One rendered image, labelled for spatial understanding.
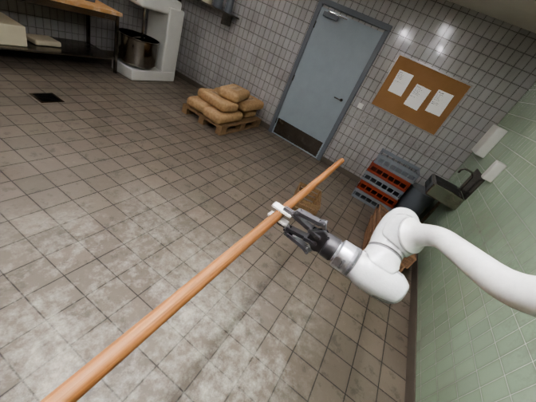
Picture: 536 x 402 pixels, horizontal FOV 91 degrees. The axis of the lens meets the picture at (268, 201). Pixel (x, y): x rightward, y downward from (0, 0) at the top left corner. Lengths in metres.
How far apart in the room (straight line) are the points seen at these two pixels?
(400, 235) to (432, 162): 3.90
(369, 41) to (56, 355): 4.65
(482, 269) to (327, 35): 4.41
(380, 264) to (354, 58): 4.07
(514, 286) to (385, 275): 0.29
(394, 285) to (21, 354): 1.69
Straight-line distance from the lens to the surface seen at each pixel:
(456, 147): 4.66
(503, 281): 0.63
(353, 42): 4.68
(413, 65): 4.55
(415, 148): 4.64
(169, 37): 5.70
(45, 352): 1.86
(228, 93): 4.35
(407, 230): 0.82
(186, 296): 0.54
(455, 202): 3.63
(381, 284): 0.80
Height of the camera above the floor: 1.66
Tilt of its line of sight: 32 degrees down
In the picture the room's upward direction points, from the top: 25 degrees clockwise
